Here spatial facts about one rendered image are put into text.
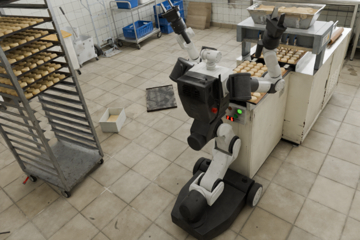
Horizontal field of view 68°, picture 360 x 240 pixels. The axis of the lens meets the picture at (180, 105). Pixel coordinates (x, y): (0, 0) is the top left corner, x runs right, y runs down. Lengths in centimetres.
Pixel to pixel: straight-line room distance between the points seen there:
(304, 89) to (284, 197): 93
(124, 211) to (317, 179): 170
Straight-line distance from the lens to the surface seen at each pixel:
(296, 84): 255
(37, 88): 232
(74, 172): 278
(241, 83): 149
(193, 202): 199
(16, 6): 251
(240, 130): 213
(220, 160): 214
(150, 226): 236
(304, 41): 248
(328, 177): 277
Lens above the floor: 194
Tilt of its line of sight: 33 degrees down
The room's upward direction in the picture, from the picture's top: 7 degrees counter-clockwise
